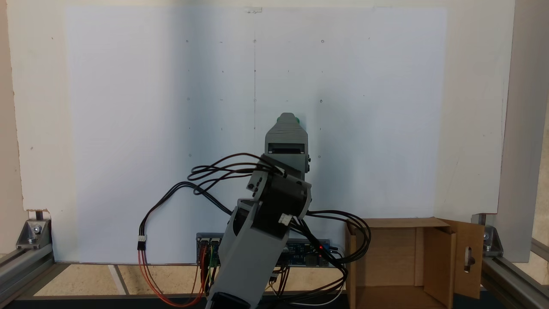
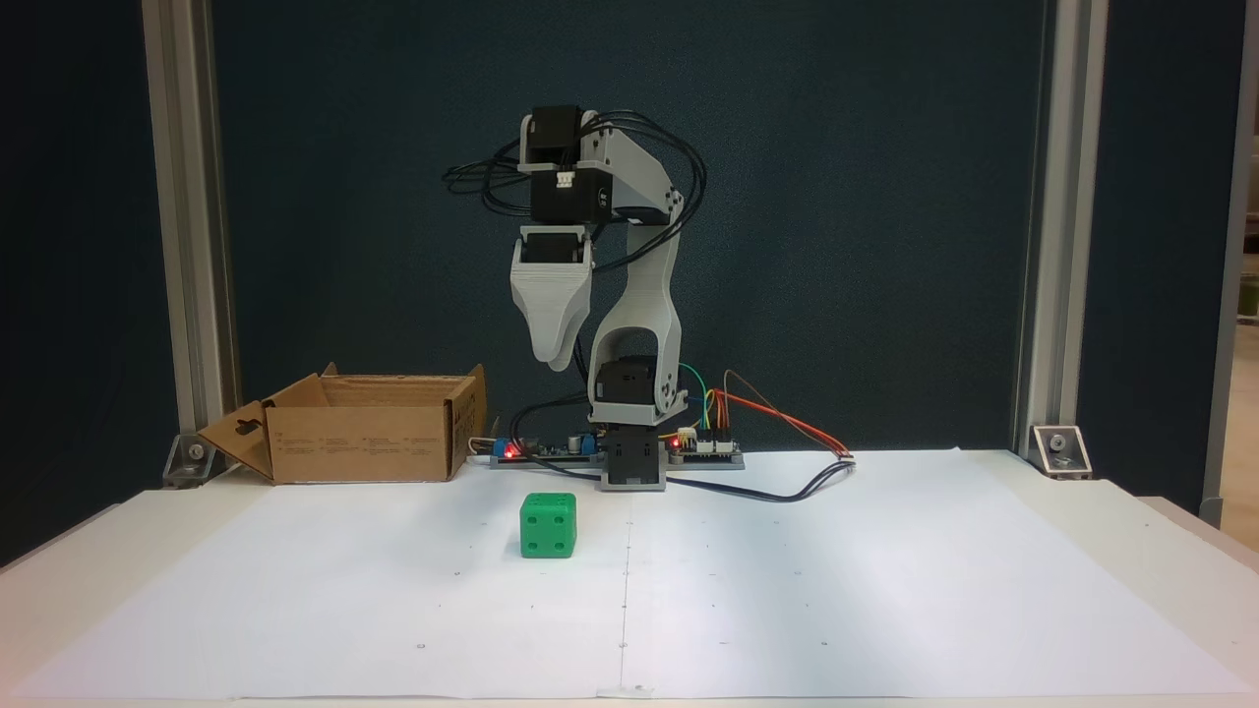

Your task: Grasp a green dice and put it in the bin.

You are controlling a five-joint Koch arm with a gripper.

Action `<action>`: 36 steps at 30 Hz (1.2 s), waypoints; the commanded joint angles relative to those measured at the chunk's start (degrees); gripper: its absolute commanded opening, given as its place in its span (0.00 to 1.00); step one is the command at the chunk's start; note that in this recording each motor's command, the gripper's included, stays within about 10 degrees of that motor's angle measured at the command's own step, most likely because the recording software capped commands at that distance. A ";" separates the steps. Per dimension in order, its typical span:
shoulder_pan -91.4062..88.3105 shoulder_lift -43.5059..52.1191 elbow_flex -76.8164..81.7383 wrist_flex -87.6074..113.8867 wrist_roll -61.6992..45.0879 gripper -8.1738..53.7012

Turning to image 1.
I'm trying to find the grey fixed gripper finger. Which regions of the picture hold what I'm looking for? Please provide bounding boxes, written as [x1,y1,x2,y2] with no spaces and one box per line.
[274,112,302,128]

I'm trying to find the blue circuit board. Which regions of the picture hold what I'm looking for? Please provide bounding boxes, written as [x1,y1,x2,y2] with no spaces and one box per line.
[281,238,332,268]

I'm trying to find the small controller circuit board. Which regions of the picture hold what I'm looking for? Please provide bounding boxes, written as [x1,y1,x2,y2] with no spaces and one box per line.
[196,233,227,267]

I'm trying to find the cardboard box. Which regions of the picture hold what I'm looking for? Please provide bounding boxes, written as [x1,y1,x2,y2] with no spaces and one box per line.
[344,217,486,309]

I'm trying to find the white paper sheet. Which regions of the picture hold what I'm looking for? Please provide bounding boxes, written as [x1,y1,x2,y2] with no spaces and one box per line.
[64,6,447,264]

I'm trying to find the black motor cable bundle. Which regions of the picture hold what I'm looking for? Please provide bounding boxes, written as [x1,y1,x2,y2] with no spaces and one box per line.
[187,153,284,196]
[292,209,371,307]

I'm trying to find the coloured jumper wire bundle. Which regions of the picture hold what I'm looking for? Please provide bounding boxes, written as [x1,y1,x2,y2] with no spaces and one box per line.
[195,245,217,301]

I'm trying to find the black extension cable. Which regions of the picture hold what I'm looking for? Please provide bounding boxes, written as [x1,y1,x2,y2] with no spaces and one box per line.
[138,181,234,251]

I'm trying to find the white cable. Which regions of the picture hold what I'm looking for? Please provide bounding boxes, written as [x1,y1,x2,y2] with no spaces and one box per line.
[296,281,346,307]

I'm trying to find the orange wire bundle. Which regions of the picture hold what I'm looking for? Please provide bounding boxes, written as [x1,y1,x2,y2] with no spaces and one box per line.
[137,247,208,308]

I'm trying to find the metal corner bracket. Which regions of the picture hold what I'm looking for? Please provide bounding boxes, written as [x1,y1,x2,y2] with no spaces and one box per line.
[483,225,503,257]
[16,219,52,249]

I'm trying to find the aluminium frame rail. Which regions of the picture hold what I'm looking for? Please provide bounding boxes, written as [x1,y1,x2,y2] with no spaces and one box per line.
[480,257,549,309]
[0,244,55,303]

